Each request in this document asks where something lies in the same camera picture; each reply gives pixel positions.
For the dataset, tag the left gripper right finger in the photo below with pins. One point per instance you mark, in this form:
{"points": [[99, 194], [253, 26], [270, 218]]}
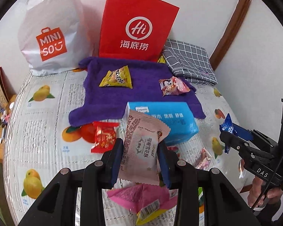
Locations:
{"points": [[223, 205]]}

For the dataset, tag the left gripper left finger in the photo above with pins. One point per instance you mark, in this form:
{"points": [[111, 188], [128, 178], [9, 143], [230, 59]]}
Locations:
{"points": [[57, 203]]}

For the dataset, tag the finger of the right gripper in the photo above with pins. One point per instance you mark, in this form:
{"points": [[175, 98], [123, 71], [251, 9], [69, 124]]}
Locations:
{"points": [[246, 152], [255, 136]]}

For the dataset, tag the blue snack packet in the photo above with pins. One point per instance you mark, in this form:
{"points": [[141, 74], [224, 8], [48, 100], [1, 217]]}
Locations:
{"points": [[226, 126]]}

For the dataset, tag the Lotso bear lollipop packet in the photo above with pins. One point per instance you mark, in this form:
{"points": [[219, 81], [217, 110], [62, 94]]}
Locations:
{"points": [[205, 160]]}

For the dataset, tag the magenta barcode snack packet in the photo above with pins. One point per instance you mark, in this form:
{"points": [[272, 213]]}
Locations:
{"points": [[146, 201]]}

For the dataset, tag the red candy packet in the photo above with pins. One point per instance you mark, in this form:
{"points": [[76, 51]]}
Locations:
{"points": [[105, 136]]}

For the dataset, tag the pale pink nougat packet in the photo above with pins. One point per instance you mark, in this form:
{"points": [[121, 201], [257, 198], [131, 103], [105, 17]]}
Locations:
{"points": [[143, 134]]}

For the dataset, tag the pink Haidilao chips packet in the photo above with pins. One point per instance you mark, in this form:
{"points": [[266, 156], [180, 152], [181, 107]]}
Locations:
{"points": [[173, 86]]}

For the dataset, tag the yellow snack packet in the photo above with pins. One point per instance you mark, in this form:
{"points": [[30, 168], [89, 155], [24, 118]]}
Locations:
{"points": [[117, 78]]}

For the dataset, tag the green snack packet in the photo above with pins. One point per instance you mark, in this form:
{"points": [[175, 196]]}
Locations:
{"points": [[201, 200]]}

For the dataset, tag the fruit print table cover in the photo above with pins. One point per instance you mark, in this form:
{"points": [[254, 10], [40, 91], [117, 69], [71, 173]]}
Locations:
{"points": [[40, 115]]}

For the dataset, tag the blue tissue pack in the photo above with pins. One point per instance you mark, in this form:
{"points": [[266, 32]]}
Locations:
{"points": [[176, 115]]}

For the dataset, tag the grey checked folded cloth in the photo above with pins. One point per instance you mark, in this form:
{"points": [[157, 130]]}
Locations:
{"points": [[189, 61]]}

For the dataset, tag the purple towel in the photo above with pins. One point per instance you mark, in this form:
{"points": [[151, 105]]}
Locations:
{"points": [[110, 102]]}

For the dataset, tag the yellow packet behind towel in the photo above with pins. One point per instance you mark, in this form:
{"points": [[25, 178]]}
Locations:
{"points": [[161, 60]]}

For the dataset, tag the red Haidilao paper bag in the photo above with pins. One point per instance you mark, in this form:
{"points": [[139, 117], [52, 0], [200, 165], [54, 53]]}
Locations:
{"points": [[135, 29]]}

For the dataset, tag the white Miniso plastic bag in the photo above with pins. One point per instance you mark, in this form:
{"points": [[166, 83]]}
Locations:
{"points": [[53, 36]]}

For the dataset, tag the brown wooden door frame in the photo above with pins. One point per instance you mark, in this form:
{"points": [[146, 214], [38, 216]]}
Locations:
{"points": [[230, 32]]}

